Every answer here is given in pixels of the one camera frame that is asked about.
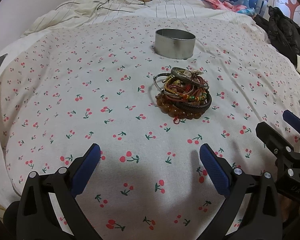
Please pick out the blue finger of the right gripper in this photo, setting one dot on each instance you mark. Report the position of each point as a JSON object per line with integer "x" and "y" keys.
{"x": 292, "y": 120}
{"x": 287, "y": 160}

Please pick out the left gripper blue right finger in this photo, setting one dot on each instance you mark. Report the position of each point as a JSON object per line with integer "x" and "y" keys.
{"x": 262, "y": 218}

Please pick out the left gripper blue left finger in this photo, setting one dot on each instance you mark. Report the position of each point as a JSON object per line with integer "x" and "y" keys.
{"x": 36, "y": 217}

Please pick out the silver bangle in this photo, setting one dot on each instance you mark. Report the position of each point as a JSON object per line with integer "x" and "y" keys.
{"x": 161, "y": 79}

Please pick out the black jacket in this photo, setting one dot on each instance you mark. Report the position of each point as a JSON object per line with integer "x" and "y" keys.
{"x": 283, "y": 33}

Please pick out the pink cloth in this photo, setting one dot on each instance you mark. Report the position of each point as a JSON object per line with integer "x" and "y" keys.
{"x": 217, "y": 4}

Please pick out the round silver metal tin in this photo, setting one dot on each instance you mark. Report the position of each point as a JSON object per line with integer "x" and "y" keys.
{"x": 174, "y": 43}

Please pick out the cherry print bed sheet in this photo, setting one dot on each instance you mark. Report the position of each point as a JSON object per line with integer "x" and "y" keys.
{"x": 62, "y": 90}

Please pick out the cream striped duvet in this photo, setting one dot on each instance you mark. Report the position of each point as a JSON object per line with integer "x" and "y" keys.
{"x": 75, "y": 13}

